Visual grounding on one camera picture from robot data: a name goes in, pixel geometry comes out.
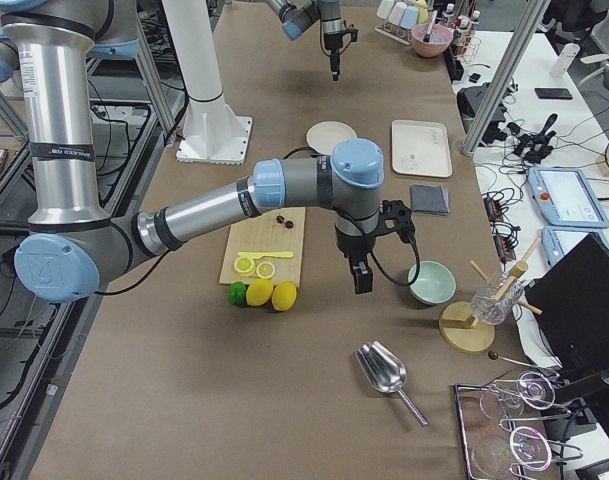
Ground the bamboo cutting board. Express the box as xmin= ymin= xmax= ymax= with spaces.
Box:
xmin=219 ymin=207 xmax=306 ymax=286

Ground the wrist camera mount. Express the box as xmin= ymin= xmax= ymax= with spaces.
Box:
xmin=376 ymin=200 xmax=416 ymax=244

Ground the grey folded cloth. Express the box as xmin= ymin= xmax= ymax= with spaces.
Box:
xmin=409 ymin=184 xmax=450 ymax=215

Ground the black monitor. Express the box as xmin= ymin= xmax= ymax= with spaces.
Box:
xmin=526 ymin=234 xmax=609 ymax=372

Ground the yellow lemon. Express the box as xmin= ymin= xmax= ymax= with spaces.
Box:
xmin=271 ymin=281 xmax=298 ymax=312
xmin=246 ymin=278 xmax=274 ymax=307

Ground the clear glass cup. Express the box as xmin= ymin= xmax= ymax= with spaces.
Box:
xmin=471 ymin=272 xmax=524 ymax=326

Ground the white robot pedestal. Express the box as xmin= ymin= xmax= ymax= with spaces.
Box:
xmin=163 ymin=0 xmax=253 ymax=165

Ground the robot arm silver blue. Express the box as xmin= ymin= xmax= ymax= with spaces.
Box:
xmin=265 ymin=0 xmax=359 ymax=81
xmin=0 ymin=1 xmax=384 ymax=303

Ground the cream rabbit tray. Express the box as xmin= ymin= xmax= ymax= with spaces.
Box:
xmin=391 ymin=120 xmax=453 ymax=178

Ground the green lime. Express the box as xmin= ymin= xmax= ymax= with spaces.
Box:
xmin=227 ymin=282 xmax=247 ymax=307

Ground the aluminium frame post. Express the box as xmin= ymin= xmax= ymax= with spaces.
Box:
xmin=461 ymin=0 xmax=550 ymax=157

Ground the yellow plastic knife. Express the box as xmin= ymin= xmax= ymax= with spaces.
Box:
xmin=237 ymin=251 xmax=294 ymax=260

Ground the mint green bowl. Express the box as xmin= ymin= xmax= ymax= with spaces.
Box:
xmin=408 ymin=261 xmax=456 ymax=305

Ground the pink bowl with ice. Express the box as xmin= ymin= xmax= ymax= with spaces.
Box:
xmin=411 ymin=15 xmax=453 ymax=58

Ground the metal scoop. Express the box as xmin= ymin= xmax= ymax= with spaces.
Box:
xmin=355 ymin=340 xmax=429 ymax=427

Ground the wooden cup stand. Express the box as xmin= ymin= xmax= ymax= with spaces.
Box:
xmin=439 ymin=237 xmax=542 ymax=354

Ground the blue teach pendant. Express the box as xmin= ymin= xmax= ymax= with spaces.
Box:
xmin=541 ymin=226 xmax=609 ymax=267
xmin=527 ymin=167 xmax=609 ymax=229

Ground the glass rack tray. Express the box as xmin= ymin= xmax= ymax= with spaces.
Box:
xmin=453 ymin=370 xmax=583 ymax=479

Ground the black smartphone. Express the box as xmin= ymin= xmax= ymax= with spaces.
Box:
xmin=534 ymin=88 xmax=573 ymax=100

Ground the pastel cup rack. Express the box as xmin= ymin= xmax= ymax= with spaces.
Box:
xmin=375 ymin=0 xmax=431 ymax=45

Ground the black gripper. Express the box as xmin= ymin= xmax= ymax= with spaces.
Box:
xmin=335 ymin=222 xmax=376 ymax=295
xmin=321 ymin=18 xmax=358 ymax=81

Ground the beige round plate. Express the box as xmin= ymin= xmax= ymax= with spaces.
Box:
xmin=306 ymin=121 xmax=357 ymax=155

